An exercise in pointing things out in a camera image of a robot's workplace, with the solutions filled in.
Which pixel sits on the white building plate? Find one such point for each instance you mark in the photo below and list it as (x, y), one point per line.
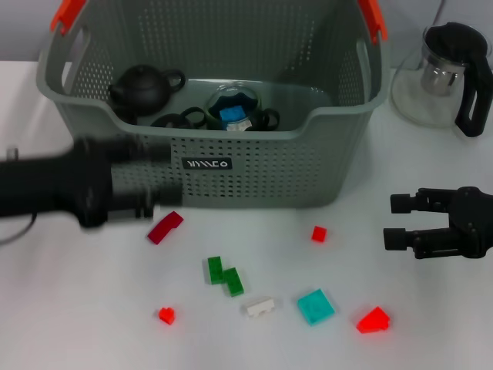
(239, 126)

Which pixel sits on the blue square building brick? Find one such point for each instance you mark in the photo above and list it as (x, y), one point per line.
(232, 113)

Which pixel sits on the green rectangular building brick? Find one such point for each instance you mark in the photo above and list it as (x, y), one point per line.
(215, 270)
(233, 282)

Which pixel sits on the grey perforated storage basket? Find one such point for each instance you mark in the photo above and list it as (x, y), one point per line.
(250, 185)

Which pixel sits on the small red square brick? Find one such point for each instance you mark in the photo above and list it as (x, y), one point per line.
(319, 234)

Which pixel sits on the silver left gripper connector post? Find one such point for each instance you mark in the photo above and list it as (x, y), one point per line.
(13, 153)

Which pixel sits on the white rectangular building brick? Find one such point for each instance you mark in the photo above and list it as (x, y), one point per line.
(259, 307)

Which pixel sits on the red sloped roof brick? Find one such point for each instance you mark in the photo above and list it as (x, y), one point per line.
(373, 320)

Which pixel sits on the teal square building plate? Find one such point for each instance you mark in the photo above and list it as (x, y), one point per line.
(315, 307)

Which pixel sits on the small red studded brick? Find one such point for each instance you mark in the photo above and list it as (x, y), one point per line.
(166, 315)

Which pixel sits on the dark red curved brick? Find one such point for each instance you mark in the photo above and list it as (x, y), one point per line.
(165, 227)

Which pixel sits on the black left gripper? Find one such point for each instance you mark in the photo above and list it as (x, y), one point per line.
(58, 185)

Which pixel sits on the black clay teapot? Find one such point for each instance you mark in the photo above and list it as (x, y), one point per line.
(142, 90)

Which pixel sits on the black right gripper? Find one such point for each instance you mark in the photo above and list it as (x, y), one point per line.
(471, 221)

